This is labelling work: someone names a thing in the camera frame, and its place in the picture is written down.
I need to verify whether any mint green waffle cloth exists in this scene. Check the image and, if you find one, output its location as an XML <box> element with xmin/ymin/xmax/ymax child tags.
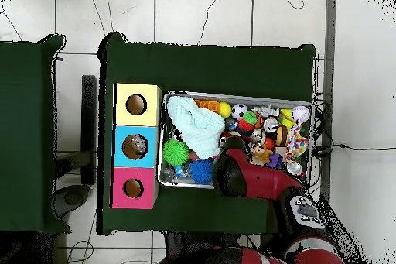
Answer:
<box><xmin>166</xmin><ymin>95</ymin><xmax>226</xmax><ymax>159</ymax></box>

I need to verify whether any wooden box with three holes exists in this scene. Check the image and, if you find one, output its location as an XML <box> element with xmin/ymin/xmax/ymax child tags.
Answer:
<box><xmin>108</xmin><ymin>82</ymin><xmax>164</xmax><ymax>211</ymax></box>

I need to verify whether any orange plastic brick toy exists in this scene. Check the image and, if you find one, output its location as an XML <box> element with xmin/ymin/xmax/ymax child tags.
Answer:
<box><xmin>194</xmin><ymin>99</ymin><xmax>221</xmax><ymax>113</ymax></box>

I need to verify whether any green spiky rubber ball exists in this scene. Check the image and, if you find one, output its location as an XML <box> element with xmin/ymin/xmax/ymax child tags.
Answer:
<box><xmin>162</xmin><ymin>139</ymin><xmax>190</xmax><ymax>166</ymax></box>

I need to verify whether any yellow plastic ball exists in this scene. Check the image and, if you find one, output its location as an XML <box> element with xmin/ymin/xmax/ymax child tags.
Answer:
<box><xmin>217</xmin><ymin>101</ymin><xmax>232</xmax><ymax>119</ymax></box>

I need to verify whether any blue spiky rubber ball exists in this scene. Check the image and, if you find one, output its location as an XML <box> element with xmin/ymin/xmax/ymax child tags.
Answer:
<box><xmin>189</xmin><ymin>158</ymin><xmax>215</xmax><ymax>184</ymax></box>

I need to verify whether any small soccer ball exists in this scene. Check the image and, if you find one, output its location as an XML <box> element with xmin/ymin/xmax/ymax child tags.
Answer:
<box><xmin>230</xmin><ymin>103</ymin><xmax>249</xmax><ymax>122</ymax></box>

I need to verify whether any green spiky creature toy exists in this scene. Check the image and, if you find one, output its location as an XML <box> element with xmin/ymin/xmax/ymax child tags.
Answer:
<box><xmin>242</xmin><ymin>111</ymin><xmax>258</xmax><ymax>125</ymax></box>

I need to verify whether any dark green tablecloth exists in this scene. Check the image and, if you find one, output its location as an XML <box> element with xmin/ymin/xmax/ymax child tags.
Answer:
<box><xmin>0</xmin><ymin>33</ymin><xmax>73</xmax><ymax>236</ymax></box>
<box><xmin>96</xmin><ymin>30</ymin><xmax>318</xmax><ymax>242</ymax></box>

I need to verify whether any brown plush monkey toy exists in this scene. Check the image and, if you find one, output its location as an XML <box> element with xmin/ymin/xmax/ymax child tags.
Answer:
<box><xmin>249</xmin><ymin>143</ymin><xmax>275</xmax><ymax>166</ymax></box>

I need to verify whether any white baseball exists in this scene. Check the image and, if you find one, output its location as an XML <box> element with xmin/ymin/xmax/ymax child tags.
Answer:
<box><xmin>291</xmin><ymin>105</ymin><xmax>311</xmax><ymax>123</ymax></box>

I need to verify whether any black upright panel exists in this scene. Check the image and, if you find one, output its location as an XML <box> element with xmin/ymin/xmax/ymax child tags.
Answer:
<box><xmin>80</xmin><ymin>74</ymin><xmax>97</xmax><ymax>186</ymax></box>

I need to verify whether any dark grey round base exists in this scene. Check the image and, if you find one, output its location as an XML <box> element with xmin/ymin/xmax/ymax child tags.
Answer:
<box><xmin>53</xmin><ymin>183</ymin><xmax>91</xmax><ymax>219</ymax></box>

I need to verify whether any grey metal bar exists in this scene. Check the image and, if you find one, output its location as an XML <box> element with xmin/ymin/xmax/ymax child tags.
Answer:
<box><xmin>317</xmin><ymin>0</ymin><xmax>338</xmax><ymax>200</ymax></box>

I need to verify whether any wire mesh metal bin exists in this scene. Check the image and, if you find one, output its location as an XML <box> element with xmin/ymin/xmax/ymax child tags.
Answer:
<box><xmin>157</xmin><ymin>90</ymin><xmax>316</xmax><ymax>190</ymax></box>

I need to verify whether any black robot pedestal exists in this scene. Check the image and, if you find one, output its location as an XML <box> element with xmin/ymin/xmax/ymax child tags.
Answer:
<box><xmin>165</xmin><ymin>231</ymin><xmax>239</xmax><ymax>254</ymax></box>

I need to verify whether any thin black cable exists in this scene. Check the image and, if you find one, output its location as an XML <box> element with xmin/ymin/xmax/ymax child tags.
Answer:
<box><xmin>196</xmin><ymin>0</ymin><xmax>224</xmax><ymax>46</ymax></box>
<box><xmin>312</xmin><ymin>142</ymin><xmax>396</xmax><ymax>153</ymax></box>

